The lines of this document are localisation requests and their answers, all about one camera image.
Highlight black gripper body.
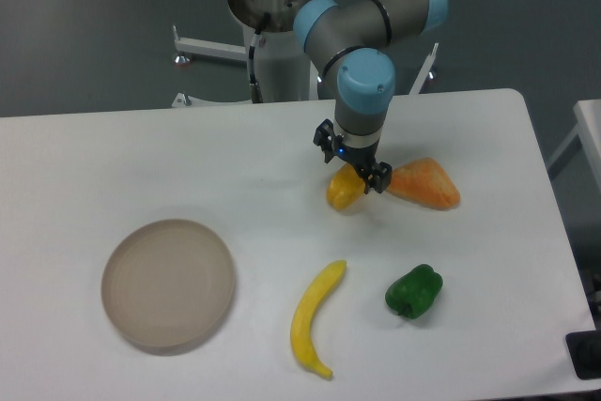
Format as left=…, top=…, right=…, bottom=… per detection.
left=332, top=131, right=380, bottom=171

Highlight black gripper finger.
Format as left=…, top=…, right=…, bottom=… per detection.
left=313, top=119, right=342, bottom=163
left=351, top=161, right=393, bottom=194

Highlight yellow bell pepper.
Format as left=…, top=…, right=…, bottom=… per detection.
left=326, top=163, right=365, bottom=211

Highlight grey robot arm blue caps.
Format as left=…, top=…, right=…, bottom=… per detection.
left=175, top=0, right=448, bottom=192

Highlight green bell pepper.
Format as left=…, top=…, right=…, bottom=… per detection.
left=385, top=264, right=443, bottom=319

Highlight yellow banana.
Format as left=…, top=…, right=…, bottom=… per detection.
left=289, top=260, right=347, bottom=380

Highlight beige round plate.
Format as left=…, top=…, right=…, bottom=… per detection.
left=100, top=219, right=237, bottom=355

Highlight white side table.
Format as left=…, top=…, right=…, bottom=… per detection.
left=545, top=99, right=600, bottom=186

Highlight black device at table edge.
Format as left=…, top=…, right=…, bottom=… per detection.
left=565, top=330, right=601, bottom=380

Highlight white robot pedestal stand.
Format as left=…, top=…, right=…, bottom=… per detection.
left=174, top=0, right=448, bottom=103

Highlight black cable on pedestal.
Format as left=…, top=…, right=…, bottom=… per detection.
left=247, top=12, right=271, bottom=104

